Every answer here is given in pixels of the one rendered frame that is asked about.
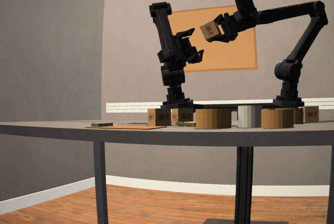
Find grey cylinder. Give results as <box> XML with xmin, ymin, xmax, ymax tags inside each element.
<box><xmin>238</xmin><ymin>106</ymin><xmax>262</xmax><ymax>128</ymax></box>

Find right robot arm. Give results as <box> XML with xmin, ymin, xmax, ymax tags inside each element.
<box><xmin>149</xmin><ymin>2</ymin><xmax>190</xmax><ymax>106</ymax></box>

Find small wooden pallet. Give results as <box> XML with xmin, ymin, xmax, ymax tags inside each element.
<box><xmin>176</xmin><ymin>122</ymin><xmax>196</xmax><ymax>127</ymax></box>

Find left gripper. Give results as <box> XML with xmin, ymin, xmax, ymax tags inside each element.
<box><xmin>211</xmin><ymin>13</ymin><xmax>238</xmax><ymax>43</ymax></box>

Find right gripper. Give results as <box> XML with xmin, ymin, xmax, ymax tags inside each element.
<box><xmin>175</xmin><ymin>28</ymin><xmax>204</xmax><ymax>64</ymax></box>

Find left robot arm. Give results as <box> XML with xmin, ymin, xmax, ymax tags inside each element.
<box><xmin>230</xmin><ymin>0</ymin><xmax>328</xmax><ymax>102</ymax></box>

